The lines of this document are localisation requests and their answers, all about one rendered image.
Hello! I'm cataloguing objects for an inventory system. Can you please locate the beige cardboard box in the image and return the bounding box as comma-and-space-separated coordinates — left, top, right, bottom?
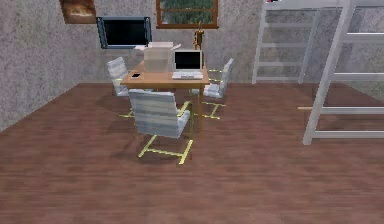
134, 41, 182, 73

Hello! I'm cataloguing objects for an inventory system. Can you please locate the wooden table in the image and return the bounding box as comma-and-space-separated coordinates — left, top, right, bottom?
120, 60, 211, 140

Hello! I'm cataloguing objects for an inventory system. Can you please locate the black television set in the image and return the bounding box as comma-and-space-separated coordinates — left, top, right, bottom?
96, 16, 153, 50

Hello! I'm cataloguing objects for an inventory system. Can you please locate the white laptop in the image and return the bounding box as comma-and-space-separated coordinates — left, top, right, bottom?
171, 49, 204, 81

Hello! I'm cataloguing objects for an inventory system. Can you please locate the brown statuette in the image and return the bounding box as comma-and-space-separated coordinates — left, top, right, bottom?
193, 21, 205, 51

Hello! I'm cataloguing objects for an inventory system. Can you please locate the white chair with yellow frame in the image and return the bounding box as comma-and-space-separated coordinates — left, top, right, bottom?
106, 56, 135, 119
128, 88, 195, 166
194, 57, 235, 120

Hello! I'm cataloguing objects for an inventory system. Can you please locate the brown framed picture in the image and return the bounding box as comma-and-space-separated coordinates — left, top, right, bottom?
59, 0, 97, 25

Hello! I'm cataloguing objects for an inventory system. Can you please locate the white loft bed frame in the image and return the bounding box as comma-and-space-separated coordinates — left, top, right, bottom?
251, 0, 384, 146

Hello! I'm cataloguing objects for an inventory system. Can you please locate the wooden framed window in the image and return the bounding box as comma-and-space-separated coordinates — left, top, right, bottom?
155, 0, 220, 30

